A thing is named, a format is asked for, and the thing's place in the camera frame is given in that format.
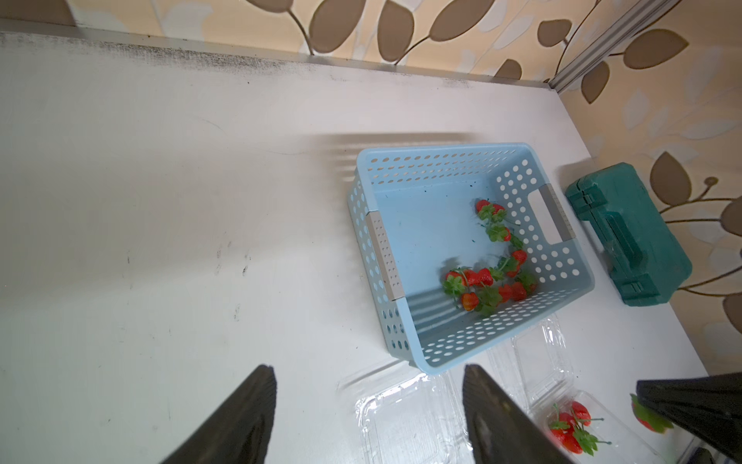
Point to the red strawberry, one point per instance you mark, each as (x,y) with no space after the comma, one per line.
(649,419)

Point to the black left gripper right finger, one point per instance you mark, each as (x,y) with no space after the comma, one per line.
(499,431)

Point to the packed red strawberries cluster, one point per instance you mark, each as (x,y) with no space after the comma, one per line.
(570,427)

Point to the light blue perforated plastic basket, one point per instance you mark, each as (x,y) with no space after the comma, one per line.
(413,211)

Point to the clear clamshell container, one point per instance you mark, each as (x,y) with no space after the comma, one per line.
(533,367)
(396,413)
(626,446)

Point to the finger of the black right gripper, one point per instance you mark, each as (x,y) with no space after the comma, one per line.
(708,407)

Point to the green plastic tool case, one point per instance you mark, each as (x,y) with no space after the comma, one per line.
(648,264)

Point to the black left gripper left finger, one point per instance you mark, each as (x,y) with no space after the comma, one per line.
(239,431)

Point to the strawberries in basket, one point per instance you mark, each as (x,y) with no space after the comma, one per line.
(498,279)

